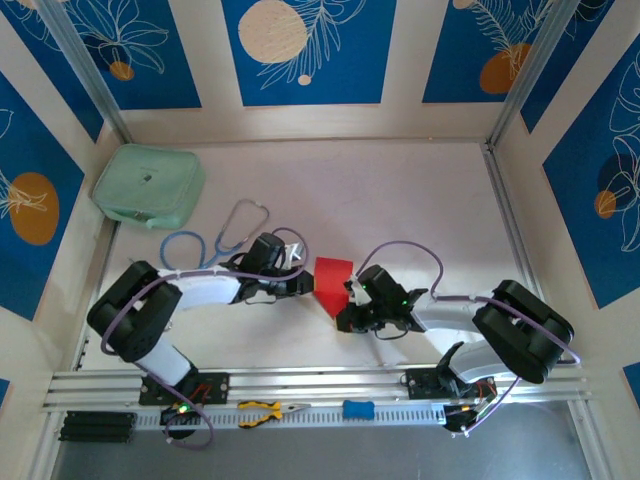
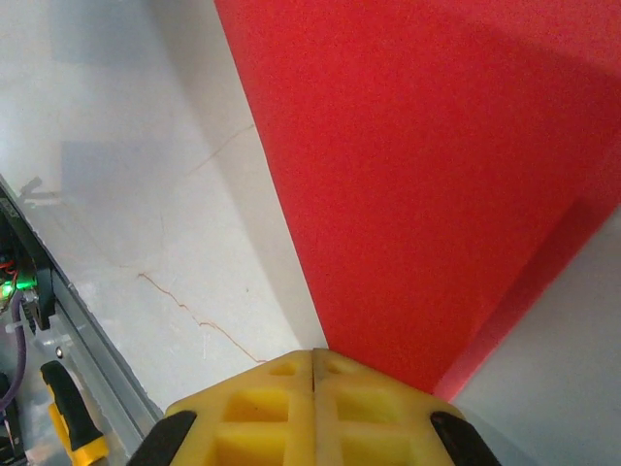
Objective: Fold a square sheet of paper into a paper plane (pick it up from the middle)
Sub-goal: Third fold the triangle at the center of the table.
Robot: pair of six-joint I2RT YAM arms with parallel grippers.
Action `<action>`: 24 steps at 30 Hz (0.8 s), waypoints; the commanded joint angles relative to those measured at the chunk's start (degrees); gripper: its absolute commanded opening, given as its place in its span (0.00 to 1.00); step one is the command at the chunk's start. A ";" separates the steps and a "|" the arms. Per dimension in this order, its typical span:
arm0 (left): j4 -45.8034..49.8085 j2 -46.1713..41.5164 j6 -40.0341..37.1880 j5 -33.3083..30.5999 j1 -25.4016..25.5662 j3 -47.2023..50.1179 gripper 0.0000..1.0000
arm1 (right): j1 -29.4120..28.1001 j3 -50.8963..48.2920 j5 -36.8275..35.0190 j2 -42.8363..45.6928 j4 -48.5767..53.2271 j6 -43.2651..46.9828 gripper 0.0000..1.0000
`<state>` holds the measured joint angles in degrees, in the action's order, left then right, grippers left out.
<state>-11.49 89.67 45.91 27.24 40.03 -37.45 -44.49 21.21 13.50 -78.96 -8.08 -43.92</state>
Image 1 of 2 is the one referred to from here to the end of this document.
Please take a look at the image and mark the mint green zip case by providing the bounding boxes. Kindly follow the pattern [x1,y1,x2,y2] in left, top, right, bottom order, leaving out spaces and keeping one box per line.
[93,144,207,231]

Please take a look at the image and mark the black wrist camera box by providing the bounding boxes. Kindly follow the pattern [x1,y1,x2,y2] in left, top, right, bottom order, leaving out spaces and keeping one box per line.
[344,264,402,307]
[247,233,306,274]

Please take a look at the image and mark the red paper sheet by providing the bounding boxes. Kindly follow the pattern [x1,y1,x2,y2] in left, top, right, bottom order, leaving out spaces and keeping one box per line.
[313,257,355,322]

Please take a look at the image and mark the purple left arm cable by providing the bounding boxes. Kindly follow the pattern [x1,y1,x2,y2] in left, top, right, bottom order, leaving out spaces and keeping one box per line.
[101,227,314,450]

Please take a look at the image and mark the aluminium frame post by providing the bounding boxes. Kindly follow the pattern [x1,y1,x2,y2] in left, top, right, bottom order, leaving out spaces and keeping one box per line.
[37,0,135,146]
[485,0,584,151]

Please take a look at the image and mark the black profile stack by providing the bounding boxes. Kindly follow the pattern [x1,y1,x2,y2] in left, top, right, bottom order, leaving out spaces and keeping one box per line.
[58,410,137,444]

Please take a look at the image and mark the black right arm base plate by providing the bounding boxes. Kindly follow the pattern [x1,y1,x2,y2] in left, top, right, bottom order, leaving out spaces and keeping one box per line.
[405,367,496,401]

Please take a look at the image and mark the blue stethoscope with metal earpieces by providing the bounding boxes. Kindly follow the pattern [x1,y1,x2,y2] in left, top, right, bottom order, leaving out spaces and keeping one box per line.
[159,199,272,270]

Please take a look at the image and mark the yellow handled pliers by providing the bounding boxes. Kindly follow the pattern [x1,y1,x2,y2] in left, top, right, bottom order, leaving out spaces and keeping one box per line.
[237,399,312,430]

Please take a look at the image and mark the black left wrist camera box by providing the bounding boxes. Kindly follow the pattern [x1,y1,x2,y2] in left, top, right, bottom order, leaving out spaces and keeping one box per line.
[247,233,306,274]

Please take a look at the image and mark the aluminium side rail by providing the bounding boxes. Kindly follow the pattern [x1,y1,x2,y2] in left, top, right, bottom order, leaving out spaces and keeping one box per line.
[72,219,122,372]
[482,142,564,361]

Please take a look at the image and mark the aluminium mounting rail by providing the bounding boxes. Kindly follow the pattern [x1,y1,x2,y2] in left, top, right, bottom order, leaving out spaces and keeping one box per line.
[42,360,594,412]

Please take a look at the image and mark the blue sponge block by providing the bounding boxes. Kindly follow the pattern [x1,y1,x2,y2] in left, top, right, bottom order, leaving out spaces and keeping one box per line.
[342,399,375,420]

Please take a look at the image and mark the grey metal sheet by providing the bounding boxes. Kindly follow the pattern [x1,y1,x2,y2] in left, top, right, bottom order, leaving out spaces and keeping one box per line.
[49,427,596,480]

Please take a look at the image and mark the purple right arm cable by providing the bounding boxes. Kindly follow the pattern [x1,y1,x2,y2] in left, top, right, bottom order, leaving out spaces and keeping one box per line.
[360,241,582,439]

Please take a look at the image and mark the slotted grey cable duct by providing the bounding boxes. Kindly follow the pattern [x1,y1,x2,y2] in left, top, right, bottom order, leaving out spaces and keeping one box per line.
[134,403,449,431]

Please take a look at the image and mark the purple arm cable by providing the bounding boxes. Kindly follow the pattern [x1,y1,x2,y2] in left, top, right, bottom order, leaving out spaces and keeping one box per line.
[101,227,314,450]
[360,241,582,439]

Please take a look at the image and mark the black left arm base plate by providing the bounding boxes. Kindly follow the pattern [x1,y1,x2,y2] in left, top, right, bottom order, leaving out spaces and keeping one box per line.
[138,371,231,406]

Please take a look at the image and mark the blue floral wall panel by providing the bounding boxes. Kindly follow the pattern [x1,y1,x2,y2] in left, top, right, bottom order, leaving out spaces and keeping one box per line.
[421,0,556,105]
[64,0,203,111]
[0,72,87,322]
[221,0,399,107]
[542,37,640,310]

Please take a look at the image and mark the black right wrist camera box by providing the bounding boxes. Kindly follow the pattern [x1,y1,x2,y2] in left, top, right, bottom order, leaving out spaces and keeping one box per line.
[344,264,402,307]

